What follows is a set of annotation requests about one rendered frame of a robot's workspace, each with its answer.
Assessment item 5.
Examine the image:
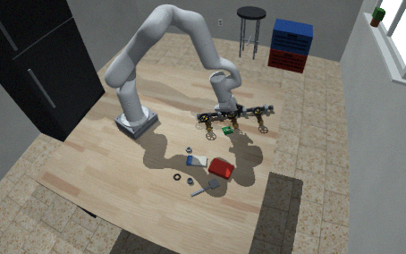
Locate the dark grey pipe with tee junction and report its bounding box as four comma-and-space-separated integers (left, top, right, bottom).
197, 104, 274, 131

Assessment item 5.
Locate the red rectangular block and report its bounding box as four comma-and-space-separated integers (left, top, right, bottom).
208, 158, 234, 180

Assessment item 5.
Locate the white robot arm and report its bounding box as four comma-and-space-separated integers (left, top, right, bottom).
105, 4, 241, 127

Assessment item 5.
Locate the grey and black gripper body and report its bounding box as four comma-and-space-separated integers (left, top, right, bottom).
229, 95, 238, 112

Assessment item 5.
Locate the green tag with gold chain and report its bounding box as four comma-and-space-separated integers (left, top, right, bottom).
222, 125, 233, 135

